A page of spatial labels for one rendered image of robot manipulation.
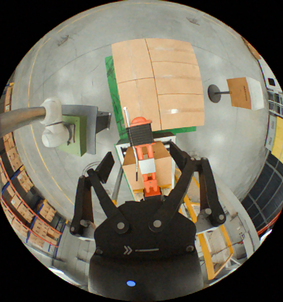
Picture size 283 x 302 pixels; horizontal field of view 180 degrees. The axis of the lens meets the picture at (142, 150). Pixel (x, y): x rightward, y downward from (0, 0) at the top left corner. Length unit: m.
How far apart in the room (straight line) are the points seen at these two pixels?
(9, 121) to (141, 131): 0.59
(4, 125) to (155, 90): 1.16
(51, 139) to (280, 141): 7.92
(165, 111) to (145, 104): 0.23
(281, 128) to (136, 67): 7.29
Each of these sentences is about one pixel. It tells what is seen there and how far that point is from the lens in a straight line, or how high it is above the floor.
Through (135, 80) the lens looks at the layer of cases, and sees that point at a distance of 1.04.
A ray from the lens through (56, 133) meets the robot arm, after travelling 0.77.
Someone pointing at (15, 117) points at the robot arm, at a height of 1.38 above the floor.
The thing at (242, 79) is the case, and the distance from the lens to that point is 1.45.
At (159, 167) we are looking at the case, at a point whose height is 0.95.
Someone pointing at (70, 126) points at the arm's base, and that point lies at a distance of 0.89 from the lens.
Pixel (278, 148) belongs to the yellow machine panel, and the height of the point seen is 1.21.
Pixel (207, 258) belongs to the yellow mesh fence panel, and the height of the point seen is 1.76.
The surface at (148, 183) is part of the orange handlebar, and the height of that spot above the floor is 1.24.
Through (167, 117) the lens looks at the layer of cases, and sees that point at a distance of 1.03.
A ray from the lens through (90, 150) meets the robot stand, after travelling 1.00.
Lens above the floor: 1.52
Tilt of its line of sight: 65 degrees down
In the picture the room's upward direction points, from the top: 176 degrees clockwise
